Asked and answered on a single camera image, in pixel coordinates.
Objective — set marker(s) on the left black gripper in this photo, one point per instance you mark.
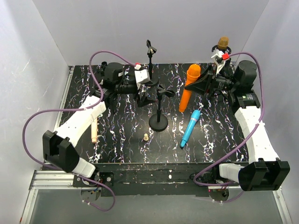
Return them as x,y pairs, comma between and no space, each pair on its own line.
140,91

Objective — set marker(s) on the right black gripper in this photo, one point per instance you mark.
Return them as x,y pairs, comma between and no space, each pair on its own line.
209,80

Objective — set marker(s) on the orange microphone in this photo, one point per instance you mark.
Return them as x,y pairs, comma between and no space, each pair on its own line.
192,75

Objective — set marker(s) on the round-base mic stand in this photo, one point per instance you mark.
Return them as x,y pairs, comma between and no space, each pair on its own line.
151,51
159,122

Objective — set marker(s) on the blue microphone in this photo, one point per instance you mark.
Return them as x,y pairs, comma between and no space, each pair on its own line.
193,120

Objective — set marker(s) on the tripod shock-mount mic stand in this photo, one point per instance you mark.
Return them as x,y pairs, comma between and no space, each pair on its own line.
227,65

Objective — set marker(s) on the gold microphone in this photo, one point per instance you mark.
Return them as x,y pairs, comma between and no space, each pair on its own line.
223,43

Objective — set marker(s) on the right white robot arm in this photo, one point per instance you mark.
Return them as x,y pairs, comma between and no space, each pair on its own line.
265,170

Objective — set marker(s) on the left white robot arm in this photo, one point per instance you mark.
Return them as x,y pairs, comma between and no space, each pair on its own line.
59,145

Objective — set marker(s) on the left tripod clip stand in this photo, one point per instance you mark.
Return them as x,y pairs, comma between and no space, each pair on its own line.
103,69

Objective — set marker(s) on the small beige adapter piece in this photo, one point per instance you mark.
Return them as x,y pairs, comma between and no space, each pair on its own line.
145,138

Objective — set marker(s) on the black marbled table mat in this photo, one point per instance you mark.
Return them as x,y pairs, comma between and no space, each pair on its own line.
122,127

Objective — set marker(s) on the pink microphone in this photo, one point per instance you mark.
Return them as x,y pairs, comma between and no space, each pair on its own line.
94,131

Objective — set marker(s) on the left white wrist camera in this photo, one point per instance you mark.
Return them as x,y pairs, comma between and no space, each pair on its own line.
141,74

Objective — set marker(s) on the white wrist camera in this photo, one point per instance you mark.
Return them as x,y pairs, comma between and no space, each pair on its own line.
219,59
141,74

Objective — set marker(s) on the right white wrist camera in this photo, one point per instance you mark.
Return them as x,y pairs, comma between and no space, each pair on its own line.
219,59

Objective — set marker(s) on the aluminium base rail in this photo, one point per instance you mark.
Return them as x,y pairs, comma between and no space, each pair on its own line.
155,193

